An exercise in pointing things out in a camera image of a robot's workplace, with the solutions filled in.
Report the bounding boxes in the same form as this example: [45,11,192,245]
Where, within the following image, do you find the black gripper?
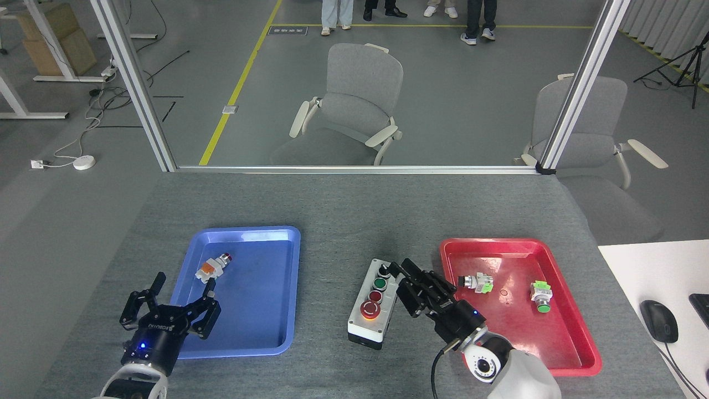
[119,271,223,375]
[387,258,489,350]

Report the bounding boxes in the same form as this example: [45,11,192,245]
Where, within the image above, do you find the white control box with buttons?
[347,258,402,351]

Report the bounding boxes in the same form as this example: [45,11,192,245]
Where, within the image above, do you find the red push button orange block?
[194,252,232,284]

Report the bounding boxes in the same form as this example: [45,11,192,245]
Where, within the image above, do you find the brown cardboard box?
[22,28,97,77]
[16,3,80,40]

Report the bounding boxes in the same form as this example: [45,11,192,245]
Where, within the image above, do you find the blue plastic tray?
[168,226,301,360]

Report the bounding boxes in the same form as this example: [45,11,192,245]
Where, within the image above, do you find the red plastic tray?
[439,238,603,378]

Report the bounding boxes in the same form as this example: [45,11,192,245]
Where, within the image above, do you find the silver aluminium crossbar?
[176,165,541,175]

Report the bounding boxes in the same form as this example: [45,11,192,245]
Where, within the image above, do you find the grey office chair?
[514,73,669,244]
[271,43,404,166]

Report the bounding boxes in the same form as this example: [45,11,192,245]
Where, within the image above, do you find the black computer mouse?
[640,300,680,344]

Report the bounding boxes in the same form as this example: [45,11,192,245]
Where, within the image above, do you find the black keyboard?
[689,293,709,328]

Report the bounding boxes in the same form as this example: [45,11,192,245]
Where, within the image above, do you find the person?
[424,0,459,19]
[320,0,355,37]
[363,0,408,22]
[460,0,497,46]

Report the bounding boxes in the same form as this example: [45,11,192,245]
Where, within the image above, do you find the black tripod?
[634,30,709,109]

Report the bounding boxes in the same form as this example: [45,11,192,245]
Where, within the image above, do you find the black knob switch green block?
[458,273,494,294]

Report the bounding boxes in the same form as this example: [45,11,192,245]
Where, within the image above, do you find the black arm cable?
[430,338,460,399]

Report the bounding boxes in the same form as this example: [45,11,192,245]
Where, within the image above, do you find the green push button switch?
[530,280,553,314]

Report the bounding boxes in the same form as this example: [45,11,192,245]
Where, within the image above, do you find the white floor cable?
[43,72,114,167]

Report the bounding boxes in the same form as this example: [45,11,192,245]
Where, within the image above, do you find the silver aluminium post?
[536,0,632,175]
[90,0,178,172]

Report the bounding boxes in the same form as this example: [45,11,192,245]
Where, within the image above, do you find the black floor cable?
[136,50,191,85]

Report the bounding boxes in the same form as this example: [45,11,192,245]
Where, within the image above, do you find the white desk frame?
[0,66,70,120]
[22,0,107,83]

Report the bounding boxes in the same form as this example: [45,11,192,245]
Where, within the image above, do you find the black mouse cable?
[659,341,708,399]

